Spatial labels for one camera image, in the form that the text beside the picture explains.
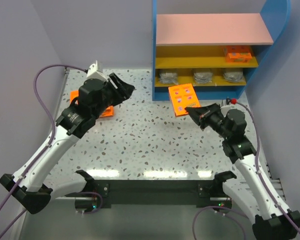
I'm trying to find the orange Scrub Mommy box bottom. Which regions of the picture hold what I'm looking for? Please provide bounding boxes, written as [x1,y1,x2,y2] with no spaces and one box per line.
[168,83,201,117]

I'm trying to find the orange scrub mommy box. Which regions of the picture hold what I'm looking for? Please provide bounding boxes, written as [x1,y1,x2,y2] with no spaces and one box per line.
[168,83,201,117]
[223,45,253,63]

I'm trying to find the bagged silver sponges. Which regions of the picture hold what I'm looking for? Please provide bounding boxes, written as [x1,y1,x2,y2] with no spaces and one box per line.
[156,68,179,85]
[192,68,214,86]
[222,68,244,83]

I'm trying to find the orange Scrub Mommy box top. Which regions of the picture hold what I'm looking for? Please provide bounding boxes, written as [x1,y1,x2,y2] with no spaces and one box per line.
[223,45,253,63]

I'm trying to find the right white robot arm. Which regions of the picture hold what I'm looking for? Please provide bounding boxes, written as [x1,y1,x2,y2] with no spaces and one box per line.
[185,103,300,240]

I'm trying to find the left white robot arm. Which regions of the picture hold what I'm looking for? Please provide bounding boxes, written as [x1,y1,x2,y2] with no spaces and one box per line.
[0,73,136,215]

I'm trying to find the blue pink yellow shelf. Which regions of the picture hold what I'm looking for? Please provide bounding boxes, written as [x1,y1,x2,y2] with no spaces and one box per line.
[152,0,291,101]

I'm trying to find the orange sponge box stack middle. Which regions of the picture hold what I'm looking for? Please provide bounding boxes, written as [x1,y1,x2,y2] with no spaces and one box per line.
[99,106,115,118]

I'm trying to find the orange sponge box far left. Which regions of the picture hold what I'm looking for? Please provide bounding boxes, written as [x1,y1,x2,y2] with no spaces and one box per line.
[69,90,79,104]

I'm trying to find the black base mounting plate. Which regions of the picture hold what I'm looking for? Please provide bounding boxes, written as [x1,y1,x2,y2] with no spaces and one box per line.
[85,179,232,208]

